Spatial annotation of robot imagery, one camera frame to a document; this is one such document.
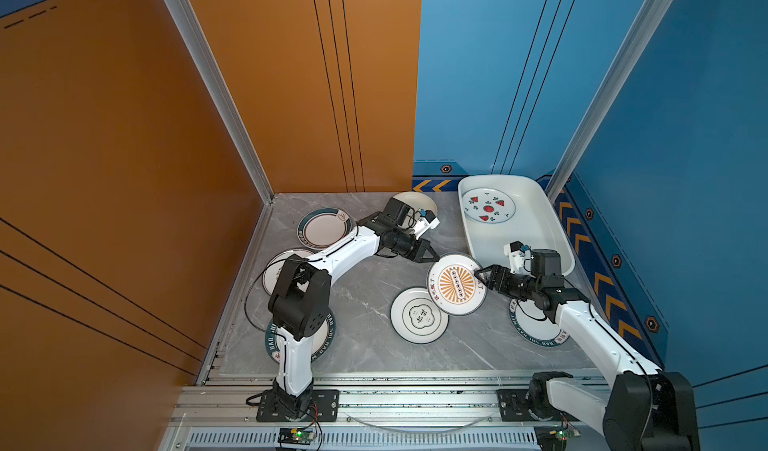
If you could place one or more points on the green clover outline plate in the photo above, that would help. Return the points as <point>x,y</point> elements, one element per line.
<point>416,318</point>

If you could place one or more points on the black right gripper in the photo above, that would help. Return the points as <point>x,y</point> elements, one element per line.
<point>492,279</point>

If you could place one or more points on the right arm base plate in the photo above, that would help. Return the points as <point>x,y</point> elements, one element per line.
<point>513,406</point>

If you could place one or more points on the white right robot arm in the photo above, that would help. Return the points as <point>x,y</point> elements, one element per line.
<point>645,408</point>

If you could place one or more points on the green lettered plate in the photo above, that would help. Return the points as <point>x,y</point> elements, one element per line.
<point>321,340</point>
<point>533,325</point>

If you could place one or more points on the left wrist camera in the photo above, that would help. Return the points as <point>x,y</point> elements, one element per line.
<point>425,220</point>

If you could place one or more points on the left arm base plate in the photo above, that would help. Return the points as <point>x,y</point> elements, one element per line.
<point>278,406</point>

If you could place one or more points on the watermelon pattern plate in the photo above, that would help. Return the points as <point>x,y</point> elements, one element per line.
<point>488,205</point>

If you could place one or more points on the red chinese characters plate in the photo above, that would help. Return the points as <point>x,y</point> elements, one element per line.
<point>273,269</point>

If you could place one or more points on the green lettered plate front left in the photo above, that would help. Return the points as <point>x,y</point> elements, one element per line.
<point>321,340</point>

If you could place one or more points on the left circuit board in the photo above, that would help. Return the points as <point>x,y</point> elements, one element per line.
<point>301,438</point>

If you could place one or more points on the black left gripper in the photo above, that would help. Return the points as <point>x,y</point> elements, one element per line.
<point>420,246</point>

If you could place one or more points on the green lettered plate right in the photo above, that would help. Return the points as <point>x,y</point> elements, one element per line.
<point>533,325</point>

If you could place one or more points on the cream plain plate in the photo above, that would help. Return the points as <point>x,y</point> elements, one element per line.
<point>418,202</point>

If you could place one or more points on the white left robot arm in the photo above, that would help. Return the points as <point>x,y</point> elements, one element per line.
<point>299,302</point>

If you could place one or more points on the circuit board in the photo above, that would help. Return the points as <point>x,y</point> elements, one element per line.
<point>301,438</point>
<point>555,439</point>

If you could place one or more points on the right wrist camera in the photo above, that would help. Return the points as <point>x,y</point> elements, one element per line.
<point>518,255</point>

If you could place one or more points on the orange sunburst plate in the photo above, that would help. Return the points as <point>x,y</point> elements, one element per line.
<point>453,286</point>

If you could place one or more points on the aluminium rail frame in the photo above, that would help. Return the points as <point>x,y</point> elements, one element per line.
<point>428,410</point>

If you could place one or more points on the green rim plate back left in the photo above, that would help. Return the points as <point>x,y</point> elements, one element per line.
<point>323,227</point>

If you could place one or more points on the right circuit board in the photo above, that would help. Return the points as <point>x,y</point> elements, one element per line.
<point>555,439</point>

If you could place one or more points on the white plastic bin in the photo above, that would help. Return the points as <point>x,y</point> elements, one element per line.
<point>535,222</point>

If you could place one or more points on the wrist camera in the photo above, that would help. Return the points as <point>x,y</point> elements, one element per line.
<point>518,255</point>
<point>425,220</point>

